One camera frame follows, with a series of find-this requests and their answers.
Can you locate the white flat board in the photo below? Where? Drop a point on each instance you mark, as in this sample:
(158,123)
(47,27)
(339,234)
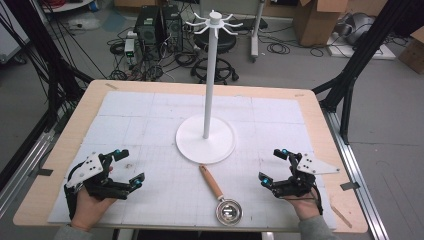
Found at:
(383,53)

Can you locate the black computer tower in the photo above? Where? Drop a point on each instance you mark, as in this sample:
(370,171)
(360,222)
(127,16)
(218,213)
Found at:
(146,25)
(173,28)

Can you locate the aluminium rail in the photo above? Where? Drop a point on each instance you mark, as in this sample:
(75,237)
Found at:
(23,173)
(360,173)

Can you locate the black round stool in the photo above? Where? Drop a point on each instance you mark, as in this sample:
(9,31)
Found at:
(226,70)

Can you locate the white hook stand rack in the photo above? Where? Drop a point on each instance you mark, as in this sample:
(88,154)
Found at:
(207,143)

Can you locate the grey rounded appliance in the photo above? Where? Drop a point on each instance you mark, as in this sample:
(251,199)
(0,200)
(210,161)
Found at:
(358,26)

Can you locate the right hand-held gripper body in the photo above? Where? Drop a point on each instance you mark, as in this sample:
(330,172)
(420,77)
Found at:
(300,183)

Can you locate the black flat device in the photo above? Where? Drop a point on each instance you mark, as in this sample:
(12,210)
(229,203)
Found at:
(250,24)

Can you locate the large cardboard box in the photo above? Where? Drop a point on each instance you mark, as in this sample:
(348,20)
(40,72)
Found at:
(316,23)

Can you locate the black tape piece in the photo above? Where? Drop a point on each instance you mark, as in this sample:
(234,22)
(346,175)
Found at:
(350,186)
(44,172)

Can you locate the black metal frame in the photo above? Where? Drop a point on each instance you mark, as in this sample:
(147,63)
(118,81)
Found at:
(346,83)
(50,73)

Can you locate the white device with green light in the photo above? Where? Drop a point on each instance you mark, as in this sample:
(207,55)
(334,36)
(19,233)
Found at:
(129,47)

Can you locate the round white table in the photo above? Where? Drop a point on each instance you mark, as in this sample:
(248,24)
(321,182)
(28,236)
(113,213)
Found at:
(66,5)

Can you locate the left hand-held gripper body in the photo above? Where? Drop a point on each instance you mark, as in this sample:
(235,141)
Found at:
(90,166)

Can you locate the white metal stand leg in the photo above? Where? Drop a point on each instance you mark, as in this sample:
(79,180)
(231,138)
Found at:
(255,33)

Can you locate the small cardboard box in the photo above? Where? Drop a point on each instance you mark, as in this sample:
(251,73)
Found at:
(413,53)

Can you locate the person's left hand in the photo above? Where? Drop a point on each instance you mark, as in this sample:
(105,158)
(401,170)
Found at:
(88,210)

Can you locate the tan tape strip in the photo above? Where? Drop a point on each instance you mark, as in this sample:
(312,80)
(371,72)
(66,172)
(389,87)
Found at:
(341,216)

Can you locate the person's right hand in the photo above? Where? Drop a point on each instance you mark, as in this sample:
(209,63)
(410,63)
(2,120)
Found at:
(306,208)

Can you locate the white grid mat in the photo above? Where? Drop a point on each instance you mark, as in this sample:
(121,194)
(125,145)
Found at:
(166,133)

